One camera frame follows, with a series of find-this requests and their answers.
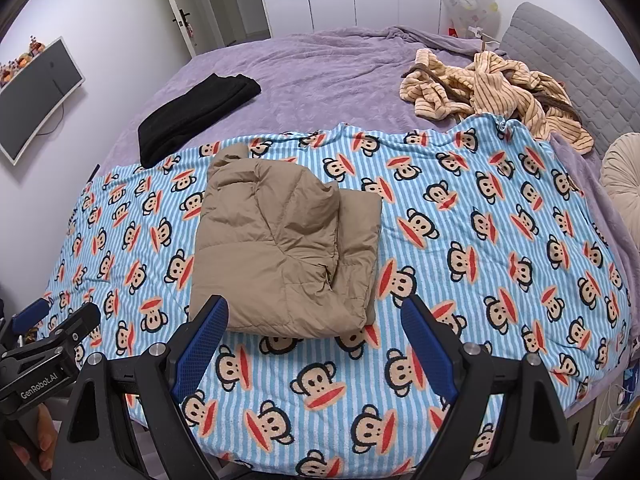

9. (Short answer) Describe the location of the beige puffer jacket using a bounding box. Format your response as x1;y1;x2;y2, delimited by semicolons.
189;143;382;339

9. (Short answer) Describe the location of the person's left hand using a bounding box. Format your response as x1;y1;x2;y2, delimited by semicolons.
10;403;58;474

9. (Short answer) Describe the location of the blue monkey print blanket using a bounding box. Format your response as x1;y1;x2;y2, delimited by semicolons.
38;116;637;478

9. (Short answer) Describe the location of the black folded garment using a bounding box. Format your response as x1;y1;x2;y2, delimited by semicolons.
138;74;262;169

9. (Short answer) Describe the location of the round cream cushion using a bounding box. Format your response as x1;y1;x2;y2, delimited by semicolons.
600;132;640;245

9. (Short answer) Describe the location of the purple bed cover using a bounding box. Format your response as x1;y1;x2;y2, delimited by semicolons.
96;24;640;346

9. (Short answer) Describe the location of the grey padded headboard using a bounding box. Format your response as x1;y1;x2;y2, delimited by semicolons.
501;2;639;158

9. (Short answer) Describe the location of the striped beige fleece garment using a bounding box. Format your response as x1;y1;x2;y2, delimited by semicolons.
399;49;594;154

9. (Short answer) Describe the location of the white floor fan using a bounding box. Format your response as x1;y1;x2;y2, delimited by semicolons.
442;0;501;40

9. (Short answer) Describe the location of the wall mounted monitor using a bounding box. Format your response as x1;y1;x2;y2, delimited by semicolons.
1;37;85;166

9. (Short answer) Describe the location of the fruit ornament wall decoration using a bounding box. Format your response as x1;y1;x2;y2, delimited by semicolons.
0;36;46;87

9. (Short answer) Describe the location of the white door with handle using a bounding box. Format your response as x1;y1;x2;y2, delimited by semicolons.
168;0;270;58

